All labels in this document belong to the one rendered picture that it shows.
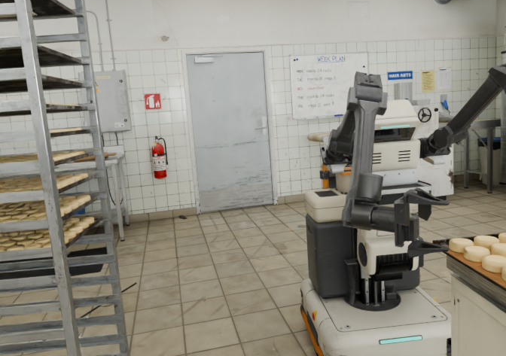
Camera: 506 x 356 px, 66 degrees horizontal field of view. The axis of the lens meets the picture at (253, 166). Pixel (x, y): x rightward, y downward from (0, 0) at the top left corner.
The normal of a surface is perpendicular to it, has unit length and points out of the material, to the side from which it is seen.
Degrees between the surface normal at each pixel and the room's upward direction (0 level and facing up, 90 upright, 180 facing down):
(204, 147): 90
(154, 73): 90
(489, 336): 90
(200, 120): 90
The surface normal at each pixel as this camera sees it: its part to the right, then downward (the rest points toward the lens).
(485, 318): -0.99, 0.08
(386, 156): 0.09, 0.27
